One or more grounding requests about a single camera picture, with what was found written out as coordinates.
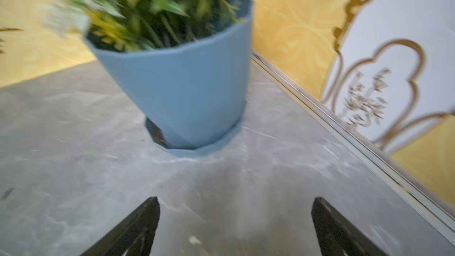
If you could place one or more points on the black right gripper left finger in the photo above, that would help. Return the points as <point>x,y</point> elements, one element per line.
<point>133,236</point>

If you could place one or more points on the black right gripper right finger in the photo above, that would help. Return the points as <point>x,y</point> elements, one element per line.
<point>337,236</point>

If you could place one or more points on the potted green plant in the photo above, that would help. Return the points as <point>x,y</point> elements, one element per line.
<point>184,63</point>

